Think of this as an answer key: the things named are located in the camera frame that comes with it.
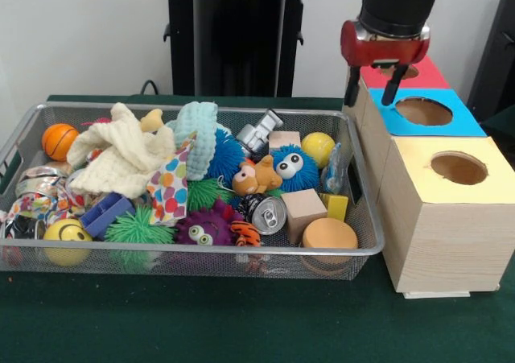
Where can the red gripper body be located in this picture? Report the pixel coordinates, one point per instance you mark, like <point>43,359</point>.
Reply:
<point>382,51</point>

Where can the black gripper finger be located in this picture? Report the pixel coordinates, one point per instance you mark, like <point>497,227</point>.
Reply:
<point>352,85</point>
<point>393,85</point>

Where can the clear plastic packet blue label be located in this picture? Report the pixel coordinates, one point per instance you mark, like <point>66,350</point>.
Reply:
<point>334,171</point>

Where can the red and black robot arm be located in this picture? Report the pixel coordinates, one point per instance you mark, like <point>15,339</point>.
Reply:
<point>398,1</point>

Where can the wooden box with three holes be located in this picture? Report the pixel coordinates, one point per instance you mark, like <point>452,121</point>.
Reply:
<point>442,234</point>

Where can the clear mesh bin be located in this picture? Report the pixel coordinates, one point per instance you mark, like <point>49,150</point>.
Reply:
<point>201,263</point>

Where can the plain yellow ball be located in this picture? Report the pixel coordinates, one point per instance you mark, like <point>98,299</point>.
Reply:
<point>319,148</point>

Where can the blue fuzzy toy with eyes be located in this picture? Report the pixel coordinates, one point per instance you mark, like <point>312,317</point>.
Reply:
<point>296,170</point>

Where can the black chair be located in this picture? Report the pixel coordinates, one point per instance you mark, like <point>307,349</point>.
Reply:
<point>499,57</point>

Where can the brown plush toy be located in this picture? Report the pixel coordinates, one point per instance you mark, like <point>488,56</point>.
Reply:
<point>256,178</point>

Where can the mint green knitted cloth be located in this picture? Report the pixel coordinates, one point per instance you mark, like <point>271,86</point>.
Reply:
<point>197,138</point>

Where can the purple spiky ball with eyes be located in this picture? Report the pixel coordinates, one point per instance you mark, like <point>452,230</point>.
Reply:
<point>205,228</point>

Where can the polka dot cloth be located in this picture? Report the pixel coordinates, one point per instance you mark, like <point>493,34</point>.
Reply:
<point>167,190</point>

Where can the cream knitted cloth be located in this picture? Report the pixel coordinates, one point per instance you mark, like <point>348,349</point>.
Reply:
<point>121,162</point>

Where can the green spiky ball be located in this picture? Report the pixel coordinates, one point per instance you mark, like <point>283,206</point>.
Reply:
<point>138,228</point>

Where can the small orange basketball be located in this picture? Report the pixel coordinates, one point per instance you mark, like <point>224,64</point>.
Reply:
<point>60,142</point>

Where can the yellow smiley ball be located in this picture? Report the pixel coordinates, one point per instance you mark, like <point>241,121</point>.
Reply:
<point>68,241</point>

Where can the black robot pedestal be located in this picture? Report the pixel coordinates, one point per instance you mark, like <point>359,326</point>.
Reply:
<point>233,41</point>

